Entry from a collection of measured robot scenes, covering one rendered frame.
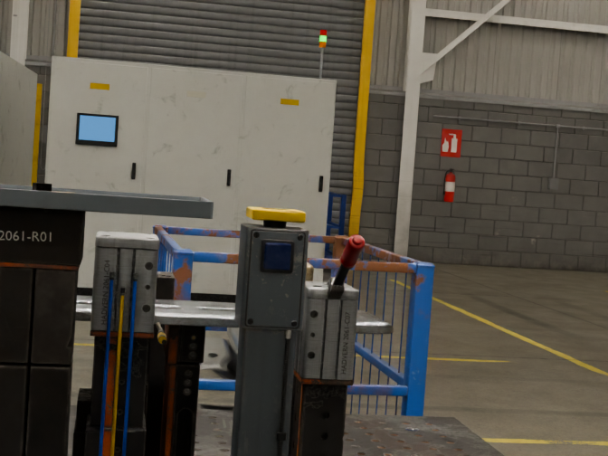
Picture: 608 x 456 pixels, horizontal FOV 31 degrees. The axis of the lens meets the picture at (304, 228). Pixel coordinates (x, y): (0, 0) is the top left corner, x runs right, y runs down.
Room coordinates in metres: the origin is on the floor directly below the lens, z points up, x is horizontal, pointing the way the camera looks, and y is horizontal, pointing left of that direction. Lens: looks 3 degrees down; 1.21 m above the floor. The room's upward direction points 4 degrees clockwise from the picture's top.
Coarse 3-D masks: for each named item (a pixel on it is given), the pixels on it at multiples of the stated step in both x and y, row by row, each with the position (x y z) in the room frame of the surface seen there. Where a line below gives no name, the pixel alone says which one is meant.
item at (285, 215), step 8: (248, 208) 1.24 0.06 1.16; (256, 208) 1.21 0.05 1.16; (264, 208) 1.23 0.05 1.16; (272, 208) 1.24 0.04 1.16; (248, 216) 1.23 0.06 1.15; (256, 216) 1.20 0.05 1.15; (264, 216) 1.20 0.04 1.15; (272, 216) 1.20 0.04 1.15; (280, 216) 1.20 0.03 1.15; (288, 216) 1.20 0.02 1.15; (296, 216) 1.20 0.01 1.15; (304, 216) 1.21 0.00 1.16; (264, 224) 1.22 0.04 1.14; (272, 224) 1.22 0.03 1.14; (280, 224) 1.22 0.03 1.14
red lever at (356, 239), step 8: (352, 240) 1.26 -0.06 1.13; (360, 240) 1.26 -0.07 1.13; (352, 248) 1.26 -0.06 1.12; (360, 248) 1.26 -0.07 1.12; (344, 256) 1.29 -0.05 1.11; (352, 256) 1.28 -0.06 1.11; (344, 264) 1.30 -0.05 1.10; (352, 264) 1.30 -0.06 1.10; (344, 272) 1.33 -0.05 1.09; (328, 280) 1.37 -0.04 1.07; (336, 280) 1.34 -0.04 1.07; (328, 288) 1.36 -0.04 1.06; (336, 288) 1.35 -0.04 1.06; (344, 288) 1.35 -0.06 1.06; (328, 296) 1.36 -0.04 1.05; (336, 296) 1.36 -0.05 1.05
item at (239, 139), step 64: (64, 64) 9.06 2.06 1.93; (128, 64) 9.17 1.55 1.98; (320, 64) 9.71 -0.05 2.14; (64, 128) 9.07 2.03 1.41; (128, 128) 9.16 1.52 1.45; (192, 128) 9.26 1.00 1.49; (256, 128) 9.36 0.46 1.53; (320, 128) 9.46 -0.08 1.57; (128, 192) 9.17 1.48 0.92; (192, 192) 9.27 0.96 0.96; (256, 192) 9.37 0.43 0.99; (320, 192) 9.47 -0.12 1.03; (320, 256) 9.48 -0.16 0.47
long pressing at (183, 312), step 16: (80, 304) 1.50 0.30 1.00; (160, 304) 1.56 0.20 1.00; (176, 304) 1.57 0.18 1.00; (192, 304) 1.59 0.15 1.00; (208, 304) 1.60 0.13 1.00; (224, 304) 1.61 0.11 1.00; (80, 320) 1.43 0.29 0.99; (160, 320) 1.45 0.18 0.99; (176, 320) 1.45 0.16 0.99; (192, 320) 1.46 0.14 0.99; (208, 320) 1.46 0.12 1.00; (224, 320) 1.46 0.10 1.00; (368, 320) 1.54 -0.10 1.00
